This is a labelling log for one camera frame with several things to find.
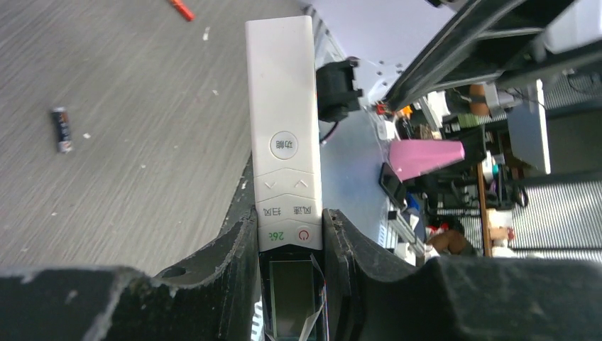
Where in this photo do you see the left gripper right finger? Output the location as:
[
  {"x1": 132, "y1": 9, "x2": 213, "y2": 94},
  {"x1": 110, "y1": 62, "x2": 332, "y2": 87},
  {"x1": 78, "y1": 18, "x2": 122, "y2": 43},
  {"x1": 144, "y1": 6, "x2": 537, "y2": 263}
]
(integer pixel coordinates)
[{"x1": 323, "y1": 210, "x2": 601, "y2": 340}]

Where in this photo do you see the white remote control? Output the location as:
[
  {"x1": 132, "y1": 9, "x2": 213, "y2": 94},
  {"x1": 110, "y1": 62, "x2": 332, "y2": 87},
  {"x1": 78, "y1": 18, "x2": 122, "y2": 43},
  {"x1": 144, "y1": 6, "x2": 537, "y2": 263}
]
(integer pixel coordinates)
[{"x1": 246, "y1": 15, "x2": 328, "y2": 340}]

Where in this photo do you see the black smartphone on floor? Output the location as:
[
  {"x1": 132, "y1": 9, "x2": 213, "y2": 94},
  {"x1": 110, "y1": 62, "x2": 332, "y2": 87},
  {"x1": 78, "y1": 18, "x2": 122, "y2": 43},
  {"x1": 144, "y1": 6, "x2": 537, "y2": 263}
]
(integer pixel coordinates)
[{"x1": 378, "y1": 163, "x2": 407, "y2": 211}]

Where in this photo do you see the black battery near box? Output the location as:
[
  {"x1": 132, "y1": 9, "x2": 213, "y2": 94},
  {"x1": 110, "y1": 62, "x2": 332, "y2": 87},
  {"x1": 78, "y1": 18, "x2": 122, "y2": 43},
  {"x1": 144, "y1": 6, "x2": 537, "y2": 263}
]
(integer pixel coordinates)
[{"x1": 50, "y1": 107, "x2": 73, "y2": 153}]

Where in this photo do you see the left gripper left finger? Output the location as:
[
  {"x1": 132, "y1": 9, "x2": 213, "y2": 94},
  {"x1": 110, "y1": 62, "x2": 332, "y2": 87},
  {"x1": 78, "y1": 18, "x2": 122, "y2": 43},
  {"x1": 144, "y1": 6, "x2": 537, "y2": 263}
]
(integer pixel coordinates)
[{"x1": 1, "y1": 210, "x2": 258, "y2": 340}]

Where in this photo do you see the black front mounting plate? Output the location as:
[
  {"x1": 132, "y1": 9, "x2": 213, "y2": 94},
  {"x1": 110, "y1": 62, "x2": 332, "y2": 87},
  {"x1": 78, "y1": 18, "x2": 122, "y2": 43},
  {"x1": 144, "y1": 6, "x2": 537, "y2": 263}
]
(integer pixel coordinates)
[{"x1": 222, "y1": 156, "x2": 255, "y2": 228}]

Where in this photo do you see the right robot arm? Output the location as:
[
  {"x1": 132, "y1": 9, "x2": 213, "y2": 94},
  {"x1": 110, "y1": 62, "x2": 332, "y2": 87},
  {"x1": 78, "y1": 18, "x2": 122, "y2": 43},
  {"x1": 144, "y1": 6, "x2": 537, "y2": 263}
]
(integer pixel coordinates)
[{"x1": 306, "y1": 1, "x2": 601, "y2": 105}]

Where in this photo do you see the red battery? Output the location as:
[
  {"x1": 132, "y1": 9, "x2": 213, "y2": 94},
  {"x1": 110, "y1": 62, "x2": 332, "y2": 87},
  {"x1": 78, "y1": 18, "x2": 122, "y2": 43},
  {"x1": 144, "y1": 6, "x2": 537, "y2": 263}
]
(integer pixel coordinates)
[{"x1": 170, "y1": 0, "x2": 195, "y2": 21}]

